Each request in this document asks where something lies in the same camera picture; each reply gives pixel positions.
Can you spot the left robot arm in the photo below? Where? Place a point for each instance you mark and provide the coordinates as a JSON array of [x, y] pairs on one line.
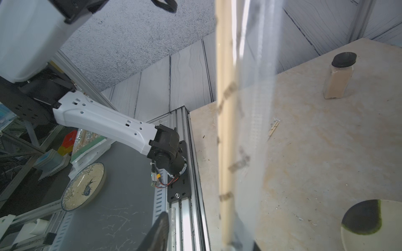
[[31, 34]]

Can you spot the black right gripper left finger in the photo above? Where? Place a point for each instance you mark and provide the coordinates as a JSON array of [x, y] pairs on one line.
[[157, 237]]

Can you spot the toothpick jar black lid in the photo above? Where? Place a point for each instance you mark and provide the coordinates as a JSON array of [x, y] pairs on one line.
[[341, 71]]

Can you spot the chopsticks pair two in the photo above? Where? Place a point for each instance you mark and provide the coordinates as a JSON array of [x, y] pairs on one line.
[[247, 46]]

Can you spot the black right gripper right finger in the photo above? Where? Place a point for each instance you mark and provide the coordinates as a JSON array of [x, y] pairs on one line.
[[256, 247]]

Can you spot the chopsticks pair one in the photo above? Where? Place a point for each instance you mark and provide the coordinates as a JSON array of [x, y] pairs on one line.
[[274, 126]]

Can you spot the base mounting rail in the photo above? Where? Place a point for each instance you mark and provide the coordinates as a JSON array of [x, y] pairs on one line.
[[183, 199]]

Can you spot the round wall clock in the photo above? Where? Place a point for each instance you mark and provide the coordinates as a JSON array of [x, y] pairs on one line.
[[84, 187]]

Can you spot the metal corner post left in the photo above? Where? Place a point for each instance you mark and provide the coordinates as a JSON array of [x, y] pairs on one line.
[[360, 21]]

